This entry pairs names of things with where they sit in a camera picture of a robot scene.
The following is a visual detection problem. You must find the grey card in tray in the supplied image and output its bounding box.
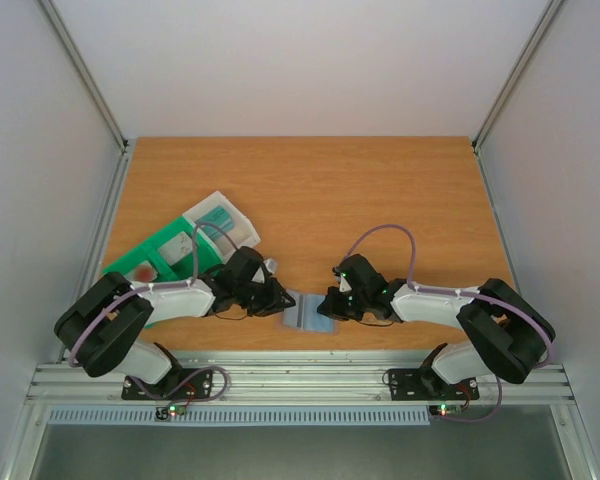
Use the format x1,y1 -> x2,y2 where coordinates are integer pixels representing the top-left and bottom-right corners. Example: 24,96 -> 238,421
158,232 -> 193,265

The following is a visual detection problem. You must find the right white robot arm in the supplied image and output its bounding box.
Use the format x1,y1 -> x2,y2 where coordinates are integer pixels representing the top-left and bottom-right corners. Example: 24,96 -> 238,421
317,254 -> 556,400

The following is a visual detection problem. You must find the teal card stack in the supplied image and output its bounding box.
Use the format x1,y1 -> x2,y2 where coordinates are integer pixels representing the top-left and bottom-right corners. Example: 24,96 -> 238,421
199,205 -> 235,239

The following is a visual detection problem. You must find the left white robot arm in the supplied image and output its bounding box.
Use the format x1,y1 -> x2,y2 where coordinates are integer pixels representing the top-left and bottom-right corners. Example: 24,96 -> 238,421
54,246 -> 296,398

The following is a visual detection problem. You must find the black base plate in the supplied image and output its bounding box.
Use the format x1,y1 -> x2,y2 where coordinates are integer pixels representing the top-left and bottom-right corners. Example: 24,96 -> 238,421
382,368 -> 480,401
121,368 -> 214,401

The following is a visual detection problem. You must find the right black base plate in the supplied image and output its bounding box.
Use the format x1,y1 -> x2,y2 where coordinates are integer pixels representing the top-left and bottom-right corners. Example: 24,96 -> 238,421
382,368 -> 480,401

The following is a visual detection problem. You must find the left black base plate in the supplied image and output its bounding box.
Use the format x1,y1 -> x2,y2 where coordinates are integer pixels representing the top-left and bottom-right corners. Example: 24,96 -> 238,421
121,368 -> 214,401

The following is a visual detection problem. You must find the grey slotted cable duct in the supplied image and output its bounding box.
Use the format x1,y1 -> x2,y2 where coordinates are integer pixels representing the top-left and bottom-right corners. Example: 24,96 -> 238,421
48,405 -> 430,427

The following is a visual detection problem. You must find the clear plastic bin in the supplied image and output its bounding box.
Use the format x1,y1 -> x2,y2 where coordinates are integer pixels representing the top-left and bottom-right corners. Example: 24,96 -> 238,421
182,191 -> 261,248

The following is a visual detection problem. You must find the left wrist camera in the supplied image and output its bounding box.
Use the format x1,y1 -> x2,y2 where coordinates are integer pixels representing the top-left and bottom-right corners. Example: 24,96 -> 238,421
252,258 -> 278,283

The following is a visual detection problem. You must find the red patterned card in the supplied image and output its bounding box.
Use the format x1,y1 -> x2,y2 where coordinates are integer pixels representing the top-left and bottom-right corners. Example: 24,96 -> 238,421
133,265 -> 157,283

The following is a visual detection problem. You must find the green plastic tray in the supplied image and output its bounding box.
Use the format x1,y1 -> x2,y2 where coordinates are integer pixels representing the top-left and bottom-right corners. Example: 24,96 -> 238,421
102,215 -> 226,329

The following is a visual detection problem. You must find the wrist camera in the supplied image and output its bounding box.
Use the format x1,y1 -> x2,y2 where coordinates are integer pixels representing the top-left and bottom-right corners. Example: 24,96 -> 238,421
252,258 -> 278,283
334,269 -> 353,295

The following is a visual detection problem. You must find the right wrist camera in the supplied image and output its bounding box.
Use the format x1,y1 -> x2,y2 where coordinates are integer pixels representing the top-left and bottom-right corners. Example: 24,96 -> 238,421
334,269 -> 353,295

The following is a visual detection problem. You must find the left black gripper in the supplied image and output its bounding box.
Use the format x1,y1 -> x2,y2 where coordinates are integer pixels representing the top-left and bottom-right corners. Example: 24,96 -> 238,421
236,278 -> 297,317

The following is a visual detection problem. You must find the blue card holder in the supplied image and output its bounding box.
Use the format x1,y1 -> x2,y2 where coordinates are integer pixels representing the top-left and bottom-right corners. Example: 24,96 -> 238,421
278,291 -> 338,335

